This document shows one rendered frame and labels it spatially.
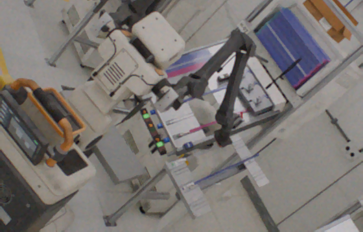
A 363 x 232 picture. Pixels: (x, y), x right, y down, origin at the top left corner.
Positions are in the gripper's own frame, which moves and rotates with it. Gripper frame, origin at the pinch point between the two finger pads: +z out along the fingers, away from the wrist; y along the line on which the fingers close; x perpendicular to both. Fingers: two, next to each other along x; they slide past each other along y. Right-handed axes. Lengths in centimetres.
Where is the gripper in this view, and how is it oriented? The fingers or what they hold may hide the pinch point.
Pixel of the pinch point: (220, 145)
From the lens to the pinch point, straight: 250.1
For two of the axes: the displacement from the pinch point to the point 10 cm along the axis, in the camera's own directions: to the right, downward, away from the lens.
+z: -1.9, 5.5, 8.1
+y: -4.9, -7.7, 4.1
